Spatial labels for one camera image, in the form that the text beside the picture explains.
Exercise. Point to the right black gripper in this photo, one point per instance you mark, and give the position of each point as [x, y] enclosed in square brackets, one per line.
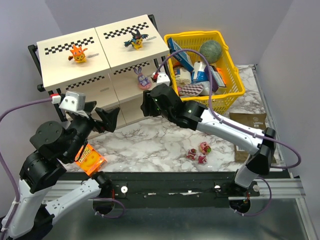
[152, 103]

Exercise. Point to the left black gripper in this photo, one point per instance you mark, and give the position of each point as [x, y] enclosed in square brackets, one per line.
[93, 120]

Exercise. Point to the purple bunny donut toy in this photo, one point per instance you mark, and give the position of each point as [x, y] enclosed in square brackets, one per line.
[143, 82]

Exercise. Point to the orange dragon toy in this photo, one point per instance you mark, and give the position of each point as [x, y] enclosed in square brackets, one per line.
[78, 54]

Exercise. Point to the red pink bear toy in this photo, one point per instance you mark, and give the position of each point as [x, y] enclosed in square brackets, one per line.
[191, 154]

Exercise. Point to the black yellow bat toy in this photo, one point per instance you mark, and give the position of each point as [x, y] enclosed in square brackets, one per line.
[137, 40]

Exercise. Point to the pink bear strawberry toy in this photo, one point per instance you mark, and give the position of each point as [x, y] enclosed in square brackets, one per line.
[204, 148]

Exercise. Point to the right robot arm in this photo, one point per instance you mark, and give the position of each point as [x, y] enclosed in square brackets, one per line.
[258, 143]

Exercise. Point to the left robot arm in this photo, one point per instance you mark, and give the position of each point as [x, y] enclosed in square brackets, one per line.
[28, 217]

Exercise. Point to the beige three-tier shelf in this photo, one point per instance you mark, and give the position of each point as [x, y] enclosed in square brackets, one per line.
[107, 76]

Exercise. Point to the cream paper roll pack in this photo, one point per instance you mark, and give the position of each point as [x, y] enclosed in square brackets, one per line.
[182, 76]

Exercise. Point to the orange Scrub Daddy box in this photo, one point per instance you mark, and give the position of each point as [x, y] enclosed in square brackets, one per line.
[89, 160]

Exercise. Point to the striped pink grey sponge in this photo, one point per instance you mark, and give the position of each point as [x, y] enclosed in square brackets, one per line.
[191, 90]

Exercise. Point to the blue Harry's box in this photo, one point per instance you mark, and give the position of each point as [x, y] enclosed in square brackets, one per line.
[182, 57]

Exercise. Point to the blue white pouch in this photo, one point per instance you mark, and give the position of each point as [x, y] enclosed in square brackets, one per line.
[198, 74]

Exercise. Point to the yellow plastic basket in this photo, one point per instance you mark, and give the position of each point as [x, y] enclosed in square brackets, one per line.
[234, 85]

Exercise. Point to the dark purple box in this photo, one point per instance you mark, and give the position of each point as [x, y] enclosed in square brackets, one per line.
[217, 84]

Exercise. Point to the small red pink toy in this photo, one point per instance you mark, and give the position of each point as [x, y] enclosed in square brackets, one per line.
[202, 159]

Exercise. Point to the green textured ball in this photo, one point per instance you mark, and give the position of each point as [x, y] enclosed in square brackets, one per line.
[211, 50]

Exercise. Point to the brown coffee bag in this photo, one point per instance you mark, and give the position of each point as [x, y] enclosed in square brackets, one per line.
[257, 121]

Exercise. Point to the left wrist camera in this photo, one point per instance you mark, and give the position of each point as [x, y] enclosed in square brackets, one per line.
[74, 102]

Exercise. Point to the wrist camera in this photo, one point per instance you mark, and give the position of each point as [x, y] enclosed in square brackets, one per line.
[161, 78]
[74, 102]

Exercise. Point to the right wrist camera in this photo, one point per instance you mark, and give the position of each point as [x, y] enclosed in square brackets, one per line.
[161, 78]

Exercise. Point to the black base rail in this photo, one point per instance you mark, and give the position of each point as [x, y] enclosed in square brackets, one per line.
[175, 189]

